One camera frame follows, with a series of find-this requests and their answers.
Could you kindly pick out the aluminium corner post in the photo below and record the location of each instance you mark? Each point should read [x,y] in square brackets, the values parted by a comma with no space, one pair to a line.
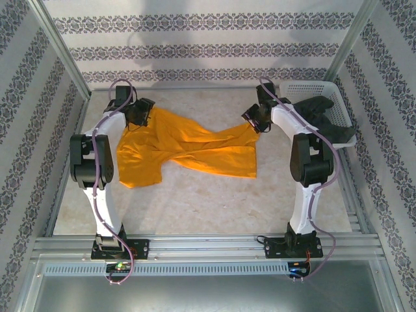
[61,48]
[351,39]

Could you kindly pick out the white perforated plastic basket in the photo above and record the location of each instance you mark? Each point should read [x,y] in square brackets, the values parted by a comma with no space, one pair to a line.
[308,89]

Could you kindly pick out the black t-shirt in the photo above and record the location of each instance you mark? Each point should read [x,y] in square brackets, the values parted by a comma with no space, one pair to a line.
[325,110]

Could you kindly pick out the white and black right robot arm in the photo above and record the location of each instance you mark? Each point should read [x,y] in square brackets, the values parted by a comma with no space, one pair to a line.
[304,208]

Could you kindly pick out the aluminium frame rail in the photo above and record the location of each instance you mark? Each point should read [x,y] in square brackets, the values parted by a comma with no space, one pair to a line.
[208,247]

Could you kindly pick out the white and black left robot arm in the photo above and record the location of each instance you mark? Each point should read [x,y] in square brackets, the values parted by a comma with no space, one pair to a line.
[104,201]

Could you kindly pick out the orange t-shirt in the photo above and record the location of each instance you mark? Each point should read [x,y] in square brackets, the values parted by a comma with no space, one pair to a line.
[201,152]

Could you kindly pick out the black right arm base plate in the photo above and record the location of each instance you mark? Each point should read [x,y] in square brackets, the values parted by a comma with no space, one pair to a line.
[276,248]

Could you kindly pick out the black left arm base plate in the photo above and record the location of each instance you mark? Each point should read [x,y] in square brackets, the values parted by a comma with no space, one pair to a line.
[141,248]

